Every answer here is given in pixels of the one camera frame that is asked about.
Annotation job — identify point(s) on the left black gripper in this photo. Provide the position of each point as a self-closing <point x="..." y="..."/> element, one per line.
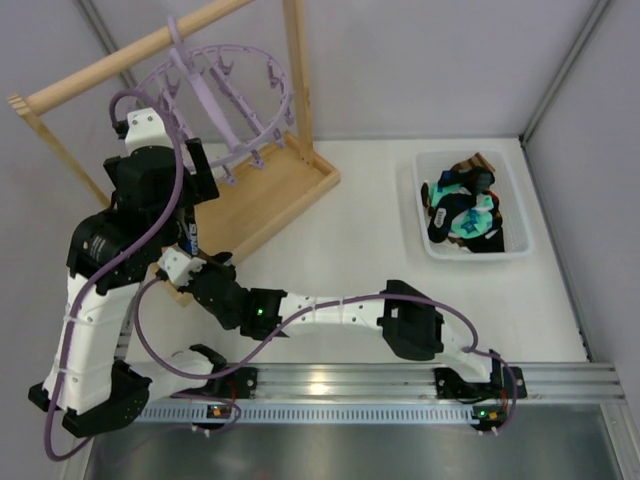
<point x="198" y="163"/>

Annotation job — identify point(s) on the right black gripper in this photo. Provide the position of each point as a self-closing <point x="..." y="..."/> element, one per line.
<point x="220" y="267"/>

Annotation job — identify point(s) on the mint green sock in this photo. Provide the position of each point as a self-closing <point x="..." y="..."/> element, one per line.
<point x="462" y="214"/>

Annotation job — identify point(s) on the black sport sock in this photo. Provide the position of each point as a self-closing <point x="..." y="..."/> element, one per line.
<point x="190" y="242"/>
<point x="477" y="180"/>

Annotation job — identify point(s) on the brown striped sock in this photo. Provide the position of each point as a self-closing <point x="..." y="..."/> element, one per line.
<point x="477" y="161"/>

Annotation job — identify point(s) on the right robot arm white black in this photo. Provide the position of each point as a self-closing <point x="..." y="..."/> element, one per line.
<point x="413" y="326"/>

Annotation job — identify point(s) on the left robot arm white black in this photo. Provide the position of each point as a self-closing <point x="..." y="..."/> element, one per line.
<point x="151" y="208"/>

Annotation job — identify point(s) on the wooden hanging rack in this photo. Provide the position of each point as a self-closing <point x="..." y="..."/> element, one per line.
<point x="263" y="202"/>

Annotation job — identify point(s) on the white plastic basket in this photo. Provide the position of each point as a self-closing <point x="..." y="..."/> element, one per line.
<point x="427" y="167"/>

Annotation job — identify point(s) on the black white striped sock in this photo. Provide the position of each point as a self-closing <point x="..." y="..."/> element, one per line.
<point x="491" y="242"/>

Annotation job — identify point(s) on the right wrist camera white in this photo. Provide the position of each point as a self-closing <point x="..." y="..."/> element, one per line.
<point x="179" y="266"/>

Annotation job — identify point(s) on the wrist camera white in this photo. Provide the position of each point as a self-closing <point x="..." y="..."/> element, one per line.
<point x="179" y="266"/>
<point x="142" y="128"/>

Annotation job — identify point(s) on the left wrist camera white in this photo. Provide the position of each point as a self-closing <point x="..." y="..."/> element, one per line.
<point x="142" y="128"/>

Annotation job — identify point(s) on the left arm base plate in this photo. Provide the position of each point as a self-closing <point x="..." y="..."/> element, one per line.
<point x="240" y="385"/>

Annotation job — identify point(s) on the white slotted cable duct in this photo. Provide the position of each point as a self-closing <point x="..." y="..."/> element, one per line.
<point x="254" y="413"/>

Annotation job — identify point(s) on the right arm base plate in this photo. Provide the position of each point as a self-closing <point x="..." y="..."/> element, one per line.
<point x="502" y="383"/>

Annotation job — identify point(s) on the aluminium mounting rail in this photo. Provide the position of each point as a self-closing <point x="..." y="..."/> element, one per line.
<point x="544" y="382"/>

